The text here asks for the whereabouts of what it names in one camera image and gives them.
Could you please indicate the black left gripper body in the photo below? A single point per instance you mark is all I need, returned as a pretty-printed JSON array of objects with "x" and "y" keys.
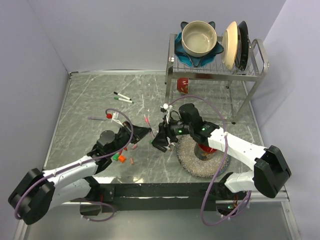
[{"x": 125, "y": 135}]

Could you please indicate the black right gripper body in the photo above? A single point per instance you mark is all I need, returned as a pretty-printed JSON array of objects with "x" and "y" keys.
[{"x": 174, "y": 128}]

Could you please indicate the pink pen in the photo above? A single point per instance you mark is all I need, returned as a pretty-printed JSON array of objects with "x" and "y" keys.
[{"x": 149, "y": 125}]

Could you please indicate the green highlighter cap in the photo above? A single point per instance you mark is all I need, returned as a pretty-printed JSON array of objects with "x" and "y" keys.
[{"x": 115, "y": 157}]

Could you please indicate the orange highlighter cap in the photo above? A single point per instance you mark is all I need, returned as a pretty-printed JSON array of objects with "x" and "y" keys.
[{"x": 121, "y": 158}]

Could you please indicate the green capped white marker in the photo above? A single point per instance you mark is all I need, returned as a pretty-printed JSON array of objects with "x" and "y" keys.
[{"x": 123, "y": 100}]

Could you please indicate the purple pen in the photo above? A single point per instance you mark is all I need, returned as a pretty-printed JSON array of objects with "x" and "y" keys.
[{"x": 96, "y": 118}]

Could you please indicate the black capped white marker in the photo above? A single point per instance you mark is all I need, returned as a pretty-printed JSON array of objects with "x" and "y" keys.
[{"x": 122, "y": 96}]

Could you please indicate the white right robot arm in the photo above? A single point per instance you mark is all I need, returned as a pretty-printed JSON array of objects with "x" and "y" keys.
[{"x": 268, "y": 172}]

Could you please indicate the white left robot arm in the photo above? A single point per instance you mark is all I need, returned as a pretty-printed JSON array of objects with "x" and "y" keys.
[{"x": 40, "y": 191}]

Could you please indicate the speckled grey plate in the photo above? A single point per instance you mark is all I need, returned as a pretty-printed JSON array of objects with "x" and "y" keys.
[{"x": 193, "y": 165}]

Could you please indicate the black and red mug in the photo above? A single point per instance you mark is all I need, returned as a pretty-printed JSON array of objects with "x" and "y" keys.
[{"x": 203, "y": 152}]

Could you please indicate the small red cup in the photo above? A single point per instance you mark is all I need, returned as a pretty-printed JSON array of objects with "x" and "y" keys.
[{"x": 182, "y": 85}]

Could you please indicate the blue star-shaped bowl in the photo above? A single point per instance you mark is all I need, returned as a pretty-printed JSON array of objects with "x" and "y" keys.
[{"x": 193, "y": 61}]

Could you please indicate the steel dish rack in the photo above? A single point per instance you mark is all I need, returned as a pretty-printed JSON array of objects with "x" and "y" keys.
[{"x": 257, "y": 68}]

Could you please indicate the beige ceramic bowl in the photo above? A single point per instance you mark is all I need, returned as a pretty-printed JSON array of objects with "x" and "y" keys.
[{"x": 198, "y": 38}]

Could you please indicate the cream plate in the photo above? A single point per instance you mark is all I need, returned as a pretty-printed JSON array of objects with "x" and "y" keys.
[{"x": 230, "y": 45}]

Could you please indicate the black plate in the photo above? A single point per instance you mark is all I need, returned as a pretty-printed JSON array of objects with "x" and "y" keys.
[{"x": 242, "y": 54}]

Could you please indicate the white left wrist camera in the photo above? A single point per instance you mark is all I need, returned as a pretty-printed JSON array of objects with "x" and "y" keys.
[{"x": 114, "y": 118}]

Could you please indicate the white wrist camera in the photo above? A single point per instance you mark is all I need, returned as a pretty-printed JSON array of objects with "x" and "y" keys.
[
  {"x": 114, "y": 118},
  {"x": 166, "y": 109}
]

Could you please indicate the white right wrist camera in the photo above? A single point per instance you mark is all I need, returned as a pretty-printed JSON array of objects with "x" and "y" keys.
[{"x": 166, "y": 109}]

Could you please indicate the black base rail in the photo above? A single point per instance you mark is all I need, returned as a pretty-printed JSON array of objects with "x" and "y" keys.
[{"x": 154, "y": 196}]

